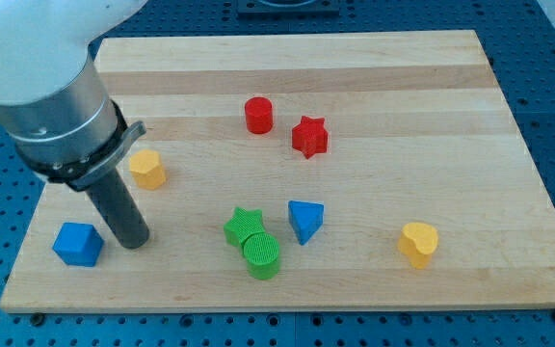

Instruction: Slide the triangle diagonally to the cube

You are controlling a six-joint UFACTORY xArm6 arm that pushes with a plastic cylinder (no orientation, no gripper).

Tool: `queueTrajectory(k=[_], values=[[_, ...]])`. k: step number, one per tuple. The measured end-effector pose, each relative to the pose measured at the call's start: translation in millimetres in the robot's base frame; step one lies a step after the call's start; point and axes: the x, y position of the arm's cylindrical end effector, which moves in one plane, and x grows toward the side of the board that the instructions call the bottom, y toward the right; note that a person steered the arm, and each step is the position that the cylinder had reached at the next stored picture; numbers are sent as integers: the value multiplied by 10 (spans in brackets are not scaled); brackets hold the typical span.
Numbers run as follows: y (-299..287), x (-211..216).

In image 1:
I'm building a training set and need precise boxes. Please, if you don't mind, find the yellow hexagon block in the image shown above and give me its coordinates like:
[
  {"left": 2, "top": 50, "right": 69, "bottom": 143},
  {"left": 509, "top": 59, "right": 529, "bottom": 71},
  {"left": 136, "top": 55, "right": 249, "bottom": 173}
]
[{"left": 128, "top": 149, "right": 167, "bottom": 190}]

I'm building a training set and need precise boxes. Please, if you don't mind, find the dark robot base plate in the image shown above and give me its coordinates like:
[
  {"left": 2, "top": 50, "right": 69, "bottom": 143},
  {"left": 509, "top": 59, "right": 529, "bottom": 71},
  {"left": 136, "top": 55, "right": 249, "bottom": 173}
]
[{"left": 234, "top": 0, "right": 340, "bottom": 16}]

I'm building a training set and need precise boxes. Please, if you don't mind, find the green star block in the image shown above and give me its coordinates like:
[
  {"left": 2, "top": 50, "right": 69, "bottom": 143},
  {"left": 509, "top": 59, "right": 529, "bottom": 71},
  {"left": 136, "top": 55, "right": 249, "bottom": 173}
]
[{"left": 224, "top": 206, "right": 266, "bottom": 249}]

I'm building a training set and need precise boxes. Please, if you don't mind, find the red cylinder block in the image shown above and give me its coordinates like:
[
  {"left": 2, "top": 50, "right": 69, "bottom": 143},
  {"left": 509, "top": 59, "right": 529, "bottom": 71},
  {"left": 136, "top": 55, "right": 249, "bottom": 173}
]
[{"left": 244, "top": 96, "right": 274, "bottom": 134}]

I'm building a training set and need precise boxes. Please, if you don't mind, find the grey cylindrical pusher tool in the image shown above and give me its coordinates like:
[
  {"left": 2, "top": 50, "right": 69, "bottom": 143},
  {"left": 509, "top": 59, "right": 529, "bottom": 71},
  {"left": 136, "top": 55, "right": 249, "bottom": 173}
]
[{"left": 86, "top": 169, "right": 149, "bottom": 249}]

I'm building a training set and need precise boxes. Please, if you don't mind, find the blue cube block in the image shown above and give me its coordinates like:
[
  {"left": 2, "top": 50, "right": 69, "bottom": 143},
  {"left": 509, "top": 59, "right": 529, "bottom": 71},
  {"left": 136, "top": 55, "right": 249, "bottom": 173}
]
[{"left": 52, "top": 223, "right": 104, "bottom": 267}]

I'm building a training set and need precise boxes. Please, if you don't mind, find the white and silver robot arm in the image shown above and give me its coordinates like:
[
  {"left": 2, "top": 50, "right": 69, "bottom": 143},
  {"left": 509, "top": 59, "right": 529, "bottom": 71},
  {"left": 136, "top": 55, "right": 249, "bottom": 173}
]
[{"left": 0, "top": 0, "right": 146, "bottom": 191}]

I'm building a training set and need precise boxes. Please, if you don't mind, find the wooden board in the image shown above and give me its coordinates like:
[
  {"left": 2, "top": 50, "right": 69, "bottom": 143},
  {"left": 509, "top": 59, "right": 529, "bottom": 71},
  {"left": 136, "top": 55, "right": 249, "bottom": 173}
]
[{"left": 0, "top": 30, "right": 555, "bottom": 313}]

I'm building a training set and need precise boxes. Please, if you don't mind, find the green cylinder block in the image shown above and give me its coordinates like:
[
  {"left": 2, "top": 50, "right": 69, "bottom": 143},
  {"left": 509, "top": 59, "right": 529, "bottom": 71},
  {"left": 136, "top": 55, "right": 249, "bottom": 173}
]
[{"left": 243, "top": 233, "right": 280, "bottom": 280}]

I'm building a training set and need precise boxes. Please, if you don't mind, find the blue triangle block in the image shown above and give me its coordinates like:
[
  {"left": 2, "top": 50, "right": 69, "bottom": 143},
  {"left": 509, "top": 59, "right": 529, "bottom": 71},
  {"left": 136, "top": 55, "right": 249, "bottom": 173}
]
[{"left": 288, "top": 200, "right": 325, "bottom": 246}]

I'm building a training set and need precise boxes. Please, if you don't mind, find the yellow heart block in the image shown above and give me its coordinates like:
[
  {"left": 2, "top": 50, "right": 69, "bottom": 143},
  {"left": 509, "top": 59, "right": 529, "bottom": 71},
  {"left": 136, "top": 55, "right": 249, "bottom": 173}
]
[{"left": 397, "top": 222, "right": 439, "bottom": 269}]

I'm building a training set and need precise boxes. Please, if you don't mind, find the red star block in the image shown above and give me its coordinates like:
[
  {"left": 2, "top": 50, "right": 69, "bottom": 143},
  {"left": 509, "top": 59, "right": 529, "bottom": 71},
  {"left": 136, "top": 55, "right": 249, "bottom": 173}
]
[{"left": 291, "top": 116, "right": 329, "bottom": 159}]

